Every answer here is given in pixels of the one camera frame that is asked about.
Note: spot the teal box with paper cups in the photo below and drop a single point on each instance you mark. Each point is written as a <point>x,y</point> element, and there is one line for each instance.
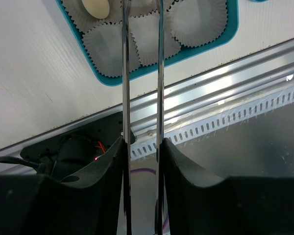
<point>191,27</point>

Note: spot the aluminium mounting rail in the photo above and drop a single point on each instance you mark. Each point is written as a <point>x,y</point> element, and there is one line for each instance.
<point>191,99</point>

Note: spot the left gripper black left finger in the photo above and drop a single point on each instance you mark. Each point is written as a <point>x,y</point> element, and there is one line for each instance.
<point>84,203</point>

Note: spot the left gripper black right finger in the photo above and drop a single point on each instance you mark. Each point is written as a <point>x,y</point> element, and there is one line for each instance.
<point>202,203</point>

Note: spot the white oval chocolate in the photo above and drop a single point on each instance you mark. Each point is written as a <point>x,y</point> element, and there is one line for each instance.
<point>99,9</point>

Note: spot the white slotted cable duct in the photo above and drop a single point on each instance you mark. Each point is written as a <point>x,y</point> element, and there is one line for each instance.
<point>234,113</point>

